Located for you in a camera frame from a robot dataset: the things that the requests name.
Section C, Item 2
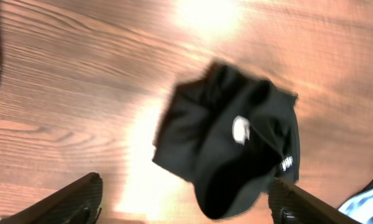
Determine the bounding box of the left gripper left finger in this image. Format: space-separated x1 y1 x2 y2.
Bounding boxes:
0 172 103 224

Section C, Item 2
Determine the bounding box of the light blue garment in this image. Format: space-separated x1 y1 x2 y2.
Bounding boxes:
338 189 373 224

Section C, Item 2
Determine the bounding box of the black t-shirt with white logo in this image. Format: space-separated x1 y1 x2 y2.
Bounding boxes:
152 64 300 220

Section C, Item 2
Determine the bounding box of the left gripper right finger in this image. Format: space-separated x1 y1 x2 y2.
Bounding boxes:
268 179 359 224

